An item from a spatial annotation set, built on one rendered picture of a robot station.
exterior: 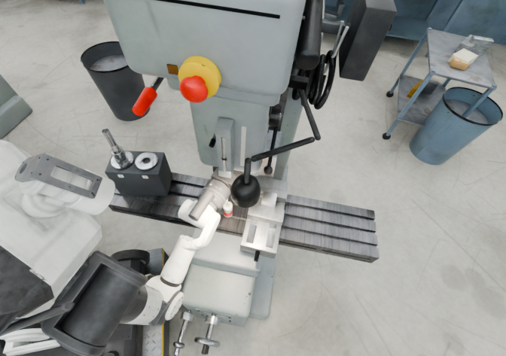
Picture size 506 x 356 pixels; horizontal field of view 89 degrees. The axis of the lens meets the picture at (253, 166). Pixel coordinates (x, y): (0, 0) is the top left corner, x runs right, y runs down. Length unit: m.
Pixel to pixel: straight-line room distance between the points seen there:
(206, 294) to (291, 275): 0.92
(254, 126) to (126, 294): 0.45
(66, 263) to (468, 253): 2.70
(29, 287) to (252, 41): 0.47
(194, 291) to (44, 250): 0.87
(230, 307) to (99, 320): 0.78
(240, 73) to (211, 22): 0.08
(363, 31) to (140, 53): 0.59
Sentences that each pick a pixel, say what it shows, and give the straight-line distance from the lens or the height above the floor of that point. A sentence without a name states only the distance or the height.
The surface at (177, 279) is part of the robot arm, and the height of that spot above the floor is 1.16.
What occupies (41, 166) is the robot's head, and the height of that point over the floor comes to 1.70.
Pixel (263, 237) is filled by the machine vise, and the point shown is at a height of 0.97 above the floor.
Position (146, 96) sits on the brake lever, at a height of 1.71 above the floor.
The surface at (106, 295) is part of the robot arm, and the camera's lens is 0.60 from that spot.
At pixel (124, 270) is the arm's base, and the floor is 1.46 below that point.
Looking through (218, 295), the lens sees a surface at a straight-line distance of 1.31.
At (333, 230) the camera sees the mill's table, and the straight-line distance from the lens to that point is 1.25.
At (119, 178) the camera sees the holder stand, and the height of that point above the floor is 1.05.
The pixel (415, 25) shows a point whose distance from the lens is 5.04.
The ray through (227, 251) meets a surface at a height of 0.82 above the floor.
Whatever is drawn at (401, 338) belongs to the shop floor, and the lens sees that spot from 2.29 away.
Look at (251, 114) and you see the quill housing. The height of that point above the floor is 1.58.
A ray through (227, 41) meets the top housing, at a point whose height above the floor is 1.82.
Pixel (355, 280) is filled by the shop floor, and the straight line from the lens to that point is 2.22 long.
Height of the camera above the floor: 2.00
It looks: 54 degrees down
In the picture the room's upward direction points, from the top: 6 degrees clockwise
